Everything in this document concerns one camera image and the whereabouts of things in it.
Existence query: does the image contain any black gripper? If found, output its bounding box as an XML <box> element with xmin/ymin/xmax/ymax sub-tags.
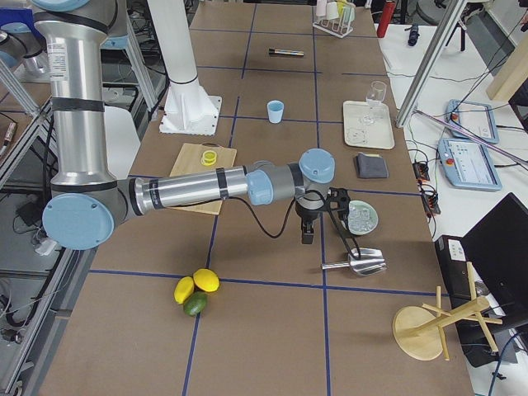
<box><xmin>295</xmin><ymin>187</ymin><xmax>350</xmax><ymax>244</ymax></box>

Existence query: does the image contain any light blue cup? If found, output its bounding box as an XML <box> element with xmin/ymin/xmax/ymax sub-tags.
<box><xmin>266</xmin><ymin>100</ymin><xmax>285</xmax><ymax>124</ymax></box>

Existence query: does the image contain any steel muddler with black cap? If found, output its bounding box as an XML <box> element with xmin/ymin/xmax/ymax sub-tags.
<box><xmin>268</xmin><ymin>48</ymin><xmax>304</xmax><ymax>58</ymax></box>

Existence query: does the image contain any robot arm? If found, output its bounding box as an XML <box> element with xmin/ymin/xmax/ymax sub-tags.
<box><xmin>32</xmin><ymin>1</ymin><xmax>350</xmax><ymax>250</ymax></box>

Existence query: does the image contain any yellow lemon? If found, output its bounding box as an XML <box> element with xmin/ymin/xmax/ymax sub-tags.
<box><xmin>192</xmin><ymin>268</ymin><xmax>220</xmax><ymax>293</ymax></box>
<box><xmin>173</xmin><ymin>276</ymin><xmax>195</xmax><ymax>304</ymax></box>

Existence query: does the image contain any green bowl with ice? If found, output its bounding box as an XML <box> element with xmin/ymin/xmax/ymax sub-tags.
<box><xmin>346</xmin><ymin>200</ymin><xmax>379</xmax><ymax>236</ymax></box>

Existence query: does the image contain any steel ice scoop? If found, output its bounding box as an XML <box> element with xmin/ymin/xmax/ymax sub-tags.
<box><xmin>321</xmin><ymin>247</ymin><xmax>387</xmax><ymax>276</ymax></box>

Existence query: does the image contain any grey folded cloth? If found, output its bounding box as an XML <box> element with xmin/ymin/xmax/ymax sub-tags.
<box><xmin>354</xmin><ymin>152</ymin><xmax>389</xmax><ymax>179</ymax></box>

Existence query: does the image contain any cream bear tray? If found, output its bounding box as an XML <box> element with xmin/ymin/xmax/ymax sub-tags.
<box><xmin>342</xmin><ymin>101</ymin><xmax>395</xmax><ymax>150</ymax></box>

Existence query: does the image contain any green lime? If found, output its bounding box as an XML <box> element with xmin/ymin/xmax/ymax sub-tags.
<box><xmin>183</xmin><ymin>291</ymin><xmax>208</xmax><ymax>317</ymax></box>

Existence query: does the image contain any wooden cutting board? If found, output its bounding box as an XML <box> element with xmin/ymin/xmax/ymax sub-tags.
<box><xmin>164</xmin><ymin>142</ymin><xmax>238</xmax><ymax>215</ymax></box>

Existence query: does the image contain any wooden mug tree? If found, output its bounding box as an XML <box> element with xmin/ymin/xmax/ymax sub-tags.
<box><xmin>392</xmin><ymin>262</ymin><xmax>502</xmax><ymax>361</ymax></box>

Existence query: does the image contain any wine glass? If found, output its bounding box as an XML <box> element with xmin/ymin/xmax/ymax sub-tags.
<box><xmin>364</xmin><ymin>81</ymin><xmax>387</xmax><ymax>125</ymax></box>

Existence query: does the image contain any blue teach pendant near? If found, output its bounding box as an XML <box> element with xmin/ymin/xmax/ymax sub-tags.
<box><xmin>437</xmin><ymin>139</ymin><xmax>502</xmax><ymax>191</ymax></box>

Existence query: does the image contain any blue teach pendant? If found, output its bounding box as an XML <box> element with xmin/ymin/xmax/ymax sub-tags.
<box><xmin>445</xmin><ymin>99</ymin><xmax>499</xmax><ymax>144</ymax></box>
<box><xmin>437</xmin><ymin>139</ymin><xmax>502</xmax><ymax>191</ymax></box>

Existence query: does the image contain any blue teach pendant far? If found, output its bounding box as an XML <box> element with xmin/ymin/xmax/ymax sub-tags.
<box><xmin>445</xmin><ymin>99</ymin><xmax>499</xmax><ymax>144</ymax></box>

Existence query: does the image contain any white chair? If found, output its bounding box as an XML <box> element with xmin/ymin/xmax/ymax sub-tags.
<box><xmin>104</xmin><ymin>106</ymin><xmax>140</xmax><ymax>180</ymax></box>

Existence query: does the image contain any red bottle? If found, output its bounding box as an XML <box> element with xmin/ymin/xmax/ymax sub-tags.
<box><xmin>376</xmin><ymin>0</ymin><xmax>396</xmax><ymax>38</ymax></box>

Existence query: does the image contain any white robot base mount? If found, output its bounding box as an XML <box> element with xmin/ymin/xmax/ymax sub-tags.
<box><xmin>148</xmin><ymin>0</ymin><xmax>222</xmax><ymax>136</ymax></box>

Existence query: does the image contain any white wire cup rack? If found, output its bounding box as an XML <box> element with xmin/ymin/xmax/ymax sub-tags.
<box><xmin>313</xmin><ymin>0</ymin><xmax>356</xmax><ymax>38</ymax></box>

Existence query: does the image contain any aluminium frame post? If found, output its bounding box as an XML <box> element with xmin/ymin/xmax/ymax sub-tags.
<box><xmin>395</xmin><ymin>0</ymin><xmax>468</xmax><ymax>128</ymax></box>

